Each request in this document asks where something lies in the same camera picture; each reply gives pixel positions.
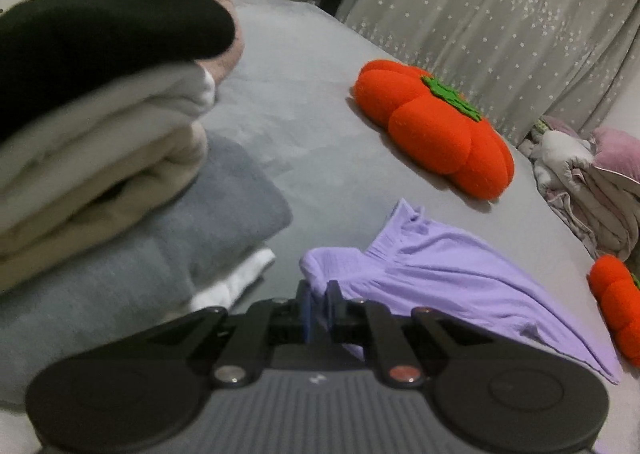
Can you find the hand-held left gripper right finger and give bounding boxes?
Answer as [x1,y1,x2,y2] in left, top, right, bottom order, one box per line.
[324,281,493,387]

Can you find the purple pants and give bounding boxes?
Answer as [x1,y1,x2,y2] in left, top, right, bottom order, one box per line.
[299,198,623,385]

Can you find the black folded garment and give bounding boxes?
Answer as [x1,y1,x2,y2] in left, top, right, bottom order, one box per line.
[0,0,237,142]

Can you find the small orange pumpkin cushion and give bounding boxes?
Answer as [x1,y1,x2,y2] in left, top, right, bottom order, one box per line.
[587,254,640,369]

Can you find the folded grey pink quilt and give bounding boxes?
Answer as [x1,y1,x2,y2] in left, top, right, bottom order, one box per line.
[517,115,640,262]

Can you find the grey folded garment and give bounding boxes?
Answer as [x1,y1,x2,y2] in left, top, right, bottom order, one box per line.
[0,131,293,405]

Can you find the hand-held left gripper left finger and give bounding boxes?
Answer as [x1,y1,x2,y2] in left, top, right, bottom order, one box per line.
[131,279,313,389]

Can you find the beige folded garment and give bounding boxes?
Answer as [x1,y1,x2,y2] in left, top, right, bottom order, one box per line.
[0,124,210,292]

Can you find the large orange pumpkin cushion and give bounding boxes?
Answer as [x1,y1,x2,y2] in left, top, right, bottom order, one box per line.
[351,60,516,200]

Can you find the white folded garment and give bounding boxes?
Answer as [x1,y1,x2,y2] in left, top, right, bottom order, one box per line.
[0,62,217,235]

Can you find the small white folded cloth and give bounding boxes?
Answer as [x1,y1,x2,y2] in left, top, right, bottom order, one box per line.
[187,247,277,317]

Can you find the grey star print curtain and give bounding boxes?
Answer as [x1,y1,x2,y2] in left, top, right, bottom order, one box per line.
[335,0,640,145]

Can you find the grey bed sheet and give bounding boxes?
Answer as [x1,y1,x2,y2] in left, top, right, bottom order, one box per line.
[0,2,640,454]

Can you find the pink pillow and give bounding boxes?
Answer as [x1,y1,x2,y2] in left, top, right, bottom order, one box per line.
[592,127,640,185]

